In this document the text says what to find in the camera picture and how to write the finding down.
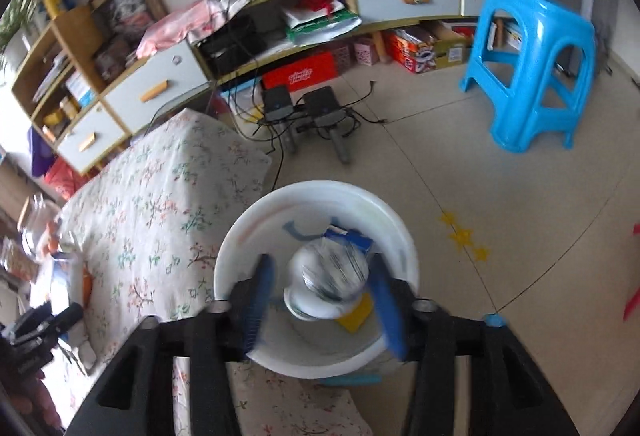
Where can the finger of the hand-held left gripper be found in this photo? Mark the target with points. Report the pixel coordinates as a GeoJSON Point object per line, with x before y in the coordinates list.
{"type": "Point", "coordinates": [69, 316]}

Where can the brown cardboard box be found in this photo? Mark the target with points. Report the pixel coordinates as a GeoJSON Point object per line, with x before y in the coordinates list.
{"type": "Point", "coordinates": [457, 45]}

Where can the red cardboard box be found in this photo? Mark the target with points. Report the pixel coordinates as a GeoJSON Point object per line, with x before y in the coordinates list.
{"type": "Point", "coordinates": [300, 70]}

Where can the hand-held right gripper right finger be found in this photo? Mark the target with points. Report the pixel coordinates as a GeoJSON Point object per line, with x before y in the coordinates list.
{"type": "Point", "coordinates": [387, 311]}

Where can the teal plastic scrap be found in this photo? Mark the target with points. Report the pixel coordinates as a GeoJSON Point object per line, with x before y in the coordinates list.
{"type": "Point", "coordinates": [297, 230]}

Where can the black media player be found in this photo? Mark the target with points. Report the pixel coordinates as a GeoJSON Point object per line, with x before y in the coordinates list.
{"type": "Point", "coordinates": [232, 40]}

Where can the yellow star floor sticker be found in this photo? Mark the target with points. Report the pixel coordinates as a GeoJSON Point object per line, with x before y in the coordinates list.
{"type": "Point", "coordinates": [448, 218]}
{"type": "Point", "coordinates": [481, 253]}
{"type": "Point", "coordinates": [461, 236]}

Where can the blue snack wrapper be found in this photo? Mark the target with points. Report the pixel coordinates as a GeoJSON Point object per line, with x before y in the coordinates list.
{"type": "Point", "coordinates": [352, 240]}

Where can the blue plastic stool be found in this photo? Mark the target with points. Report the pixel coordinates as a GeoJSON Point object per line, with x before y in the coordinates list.
{"type": "Point", "coordinates": [525, 40]}

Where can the black speaker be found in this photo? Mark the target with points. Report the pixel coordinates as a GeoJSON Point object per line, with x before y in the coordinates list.
{"type": "Point", "coordinates": [322, 103]}
{"type": "Point", "coordinates": [277, 100]}

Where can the blue bottle cap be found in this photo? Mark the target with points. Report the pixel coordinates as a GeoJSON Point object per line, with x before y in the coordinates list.
{"type": "Point", "coordinates": [493, 320]}

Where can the framed cat picture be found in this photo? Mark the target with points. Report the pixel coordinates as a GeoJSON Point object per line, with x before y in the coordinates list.
{"type": "Point", "coordinates": [127, 5]}

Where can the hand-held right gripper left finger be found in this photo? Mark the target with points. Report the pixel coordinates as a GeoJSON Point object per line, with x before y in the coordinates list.
{"type": "Point", "coordinates": [260, 301]}

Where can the teal plastic strip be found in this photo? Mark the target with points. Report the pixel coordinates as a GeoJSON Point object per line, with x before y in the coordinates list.
{"type": "Point", "coordinates": [350, 380]}

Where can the long wooden cabinet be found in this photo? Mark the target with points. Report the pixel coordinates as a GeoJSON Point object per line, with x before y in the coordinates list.
{"type": "Point", "coordinates": [150, 80]}

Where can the white plastic cup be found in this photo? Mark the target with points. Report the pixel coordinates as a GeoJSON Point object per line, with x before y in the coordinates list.
{"type": "Point", "coordinates": [320, 276]}

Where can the printed cardboard box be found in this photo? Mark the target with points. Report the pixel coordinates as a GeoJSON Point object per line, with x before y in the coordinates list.
{"type": "Point", "coordinates": [412, 50]}

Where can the floral tablecloth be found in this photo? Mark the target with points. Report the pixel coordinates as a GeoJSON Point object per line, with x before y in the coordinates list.
{"type": "Point", "coordinates": [160, 216]}

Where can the person's left hand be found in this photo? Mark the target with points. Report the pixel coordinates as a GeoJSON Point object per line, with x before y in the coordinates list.
{"type": "Point", "coordinates": [30, 398]}

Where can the grey cabinet drawer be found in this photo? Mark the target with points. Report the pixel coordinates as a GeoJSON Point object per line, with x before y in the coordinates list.
{"type": "Point", "coordinates": [407, 0]}
{"type": "Point", "coordinates": [90, 138]}
{"type": "Point", "coordinates": [155, 85]}

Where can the white green plastic bag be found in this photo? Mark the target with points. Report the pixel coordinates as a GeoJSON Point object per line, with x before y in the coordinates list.
{"type": "Point", "coordinates": [320, 23]}

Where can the red plastic object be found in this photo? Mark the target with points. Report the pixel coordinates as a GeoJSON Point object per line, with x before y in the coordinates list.
{"type": "Point", "coordinates": [632, 306]}

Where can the yellow flat packet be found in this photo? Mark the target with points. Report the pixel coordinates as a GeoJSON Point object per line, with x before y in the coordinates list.
{"type": "Point", "coordinates": [356, 313]}

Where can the white plastic basin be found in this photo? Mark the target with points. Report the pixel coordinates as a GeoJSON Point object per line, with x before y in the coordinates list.
{"type": "Point", "coordinates": [250, 236]}

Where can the green potted plant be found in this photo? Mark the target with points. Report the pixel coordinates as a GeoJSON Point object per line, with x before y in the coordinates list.
{"type": "Point", "coordinates": [20, 10]}

